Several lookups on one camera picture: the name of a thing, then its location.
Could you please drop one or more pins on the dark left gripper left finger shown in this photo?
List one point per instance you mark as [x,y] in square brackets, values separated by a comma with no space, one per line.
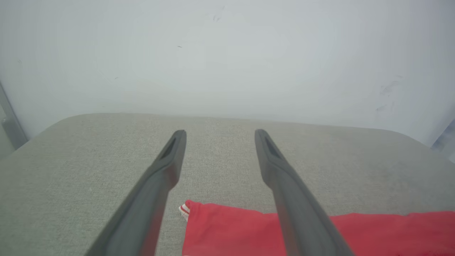
[149,206]

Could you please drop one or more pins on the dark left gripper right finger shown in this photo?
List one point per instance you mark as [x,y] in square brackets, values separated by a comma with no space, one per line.
[295,206]

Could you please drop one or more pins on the red white jersey garment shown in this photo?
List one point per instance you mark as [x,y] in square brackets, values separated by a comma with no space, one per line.
[241,231]

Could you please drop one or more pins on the grey fabric sofa cushion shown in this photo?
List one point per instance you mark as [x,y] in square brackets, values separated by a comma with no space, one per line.
[220,170]

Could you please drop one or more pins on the grey metal post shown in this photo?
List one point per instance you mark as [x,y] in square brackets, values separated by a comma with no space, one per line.
[12,121]

